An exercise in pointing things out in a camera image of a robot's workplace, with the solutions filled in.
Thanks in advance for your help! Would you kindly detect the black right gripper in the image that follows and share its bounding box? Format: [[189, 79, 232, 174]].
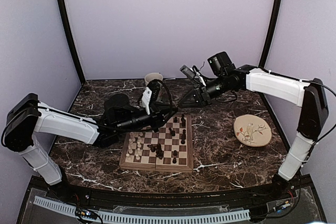
[[178, 74, 231, 108]]

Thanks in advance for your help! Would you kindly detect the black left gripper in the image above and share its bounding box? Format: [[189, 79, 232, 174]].
[[116, 102, 179, 135]]

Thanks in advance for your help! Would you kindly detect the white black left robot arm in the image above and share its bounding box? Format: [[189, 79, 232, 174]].
[[1, 93, 178, 201]]

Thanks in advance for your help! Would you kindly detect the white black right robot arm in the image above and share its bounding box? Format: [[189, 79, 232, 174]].
[[178, 65, 329, 200]]

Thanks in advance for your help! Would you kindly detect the white chess pieces row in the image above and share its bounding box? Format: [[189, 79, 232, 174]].
[[125, 132, 144, 163]]

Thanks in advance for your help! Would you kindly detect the wooden chess board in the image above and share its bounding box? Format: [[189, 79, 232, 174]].
[[119, 114, 194, 173]]

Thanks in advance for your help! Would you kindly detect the ceramic coral pattern mug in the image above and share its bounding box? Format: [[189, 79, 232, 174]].
[[144, 72, 163, 86]]

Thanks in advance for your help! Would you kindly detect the ceramic bird pattern plate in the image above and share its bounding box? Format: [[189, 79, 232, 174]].
[[233, 114, 272, 147]]

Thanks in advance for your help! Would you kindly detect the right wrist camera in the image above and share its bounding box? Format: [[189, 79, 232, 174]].
[[207, 51, 236, 77]]

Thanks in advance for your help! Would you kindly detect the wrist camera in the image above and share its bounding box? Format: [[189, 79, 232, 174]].
[[207, 51, 236, 77], [104, 93, 131, 122]]

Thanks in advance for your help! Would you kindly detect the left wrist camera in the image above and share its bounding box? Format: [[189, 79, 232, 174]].
[[104, 93, 131, 122]]

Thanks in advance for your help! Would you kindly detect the white slotted cable duct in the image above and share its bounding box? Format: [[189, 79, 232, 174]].
[[33, 196, 250, 223]]

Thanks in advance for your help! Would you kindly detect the black front rail base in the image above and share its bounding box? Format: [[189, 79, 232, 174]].
[[28, 174, 313, 211]]

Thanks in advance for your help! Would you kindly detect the black corner frame post right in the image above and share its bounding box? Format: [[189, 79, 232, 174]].
[[258, 0, 281, 68]]

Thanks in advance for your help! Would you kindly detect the black corner frame post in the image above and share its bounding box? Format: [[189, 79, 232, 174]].
[[258, 0, 281, 68], [57, 0, 86, 85]]

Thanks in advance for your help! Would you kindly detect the black corner frame post left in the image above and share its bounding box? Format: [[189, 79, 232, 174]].
[[57, 0, 86, 85]]

